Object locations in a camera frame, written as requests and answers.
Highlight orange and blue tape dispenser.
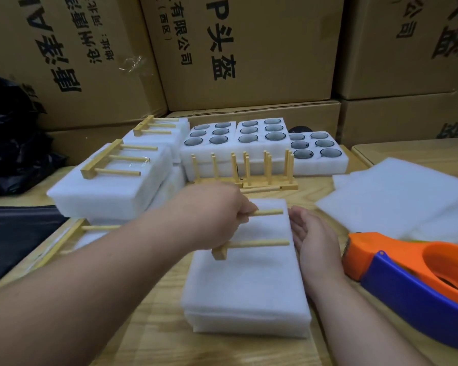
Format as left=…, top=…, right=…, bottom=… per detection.
left=342, top=231, right=458, bottom=352

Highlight black plastic bag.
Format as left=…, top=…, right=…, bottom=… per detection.
left=0, top=72, right=68, bottom=199

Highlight row of wooden peg racks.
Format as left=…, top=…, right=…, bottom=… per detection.
left=191, top=150, right=299, bottom=194

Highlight person's right hand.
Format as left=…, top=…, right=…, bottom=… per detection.
left=289, top=205, right=345, bottom=302

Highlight stack of white foam trays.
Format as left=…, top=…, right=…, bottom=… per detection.
left=179, top=118, right=351, bottom=182

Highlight person's left forearm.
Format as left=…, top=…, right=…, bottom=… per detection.
left=0, top=198, right=215, bottom=366

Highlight wooden rack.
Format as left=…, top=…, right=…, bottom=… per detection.
left=211, top=208, right=291, bottom=261
left=133, top=114, right=180, bottom=137
left=32, top=219, right=122, bottom=271
left=81, top=139, right=160, bottom=180

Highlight stack of brown cardboard boxes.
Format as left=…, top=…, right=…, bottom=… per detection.
left=0, top=0, right=458, bottom=166

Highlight pile of white foam sheets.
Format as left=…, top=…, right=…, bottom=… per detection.
left=315, top=157, right=458, bottom=242

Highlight person's left hand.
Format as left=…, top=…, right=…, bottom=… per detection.
left=171, top=181, right=258, bottom=251

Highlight person's right forearm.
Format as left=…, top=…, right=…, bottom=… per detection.
left=309, top=274, right=436, bottom=366

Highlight black plastic bags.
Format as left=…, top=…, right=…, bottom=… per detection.
left=0, top=205, right=68, bottom=293

